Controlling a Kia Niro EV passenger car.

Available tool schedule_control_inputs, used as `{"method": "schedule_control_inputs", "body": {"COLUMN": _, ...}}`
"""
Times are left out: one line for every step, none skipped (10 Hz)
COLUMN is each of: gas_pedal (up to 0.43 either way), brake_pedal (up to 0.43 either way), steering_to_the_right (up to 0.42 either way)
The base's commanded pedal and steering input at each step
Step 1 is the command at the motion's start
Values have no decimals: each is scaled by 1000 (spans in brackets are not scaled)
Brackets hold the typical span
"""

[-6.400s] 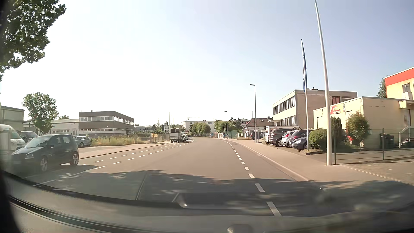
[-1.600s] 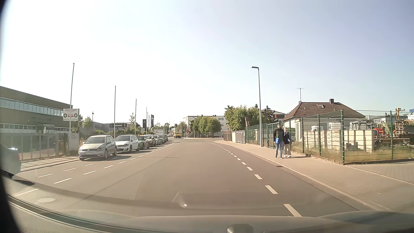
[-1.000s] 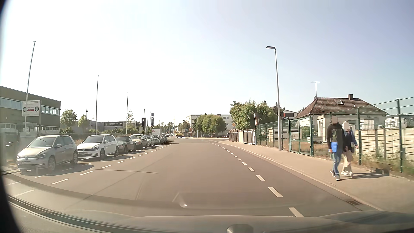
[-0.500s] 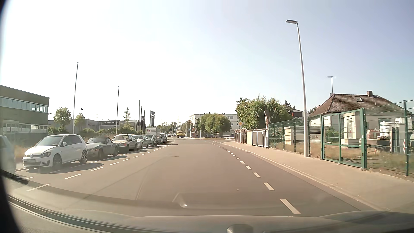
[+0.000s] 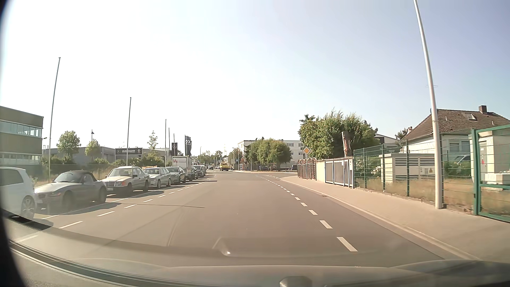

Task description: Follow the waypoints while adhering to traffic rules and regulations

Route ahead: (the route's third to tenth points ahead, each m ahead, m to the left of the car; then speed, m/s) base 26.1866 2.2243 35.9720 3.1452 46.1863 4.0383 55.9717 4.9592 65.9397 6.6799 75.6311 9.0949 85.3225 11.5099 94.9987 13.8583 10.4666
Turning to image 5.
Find group of green trees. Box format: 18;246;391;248
244;138;292;169

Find white multi-storey building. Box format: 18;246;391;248
237;140;307;168

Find grey asphalt road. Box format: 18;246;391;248
8;171;459;268

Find large green tree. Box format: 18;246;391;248
298;110;380;160

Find car's own bonnet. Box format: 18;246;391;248
8;239;510;287

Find road markings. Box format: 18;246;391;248
16;174;358;252

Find beige transformer cabinet building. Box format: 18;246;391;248
379;153;436;183

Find low grey dealership building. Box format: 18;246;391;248
43;146;171;166

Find green hedge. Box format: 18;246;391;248
40;153;166;176

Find paved pavement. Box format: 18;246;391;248
279;175;510;264

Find small green tree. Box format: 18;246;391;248
56;130;81;160
85;139;102;162

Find dry grass strip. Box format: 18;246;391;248
355;177;510;216

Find row of parked cars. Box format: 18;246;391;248
0;155;208;220

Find house with brown tiled roof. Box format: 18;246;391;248
400;105;510;162

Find grey office building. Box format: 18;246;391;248
0;105;44;176

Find green metal gate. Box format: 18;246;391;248
472;125;510;223

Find beige utility cabinet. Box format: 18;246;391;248
469;129;510;186

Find grey panel wall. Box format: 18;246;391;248
297;157;355;189

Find green wire mesh fence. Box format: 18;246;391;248
353;135;475;208

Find tall grey lamp post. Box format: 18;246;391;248
413;0;444;210

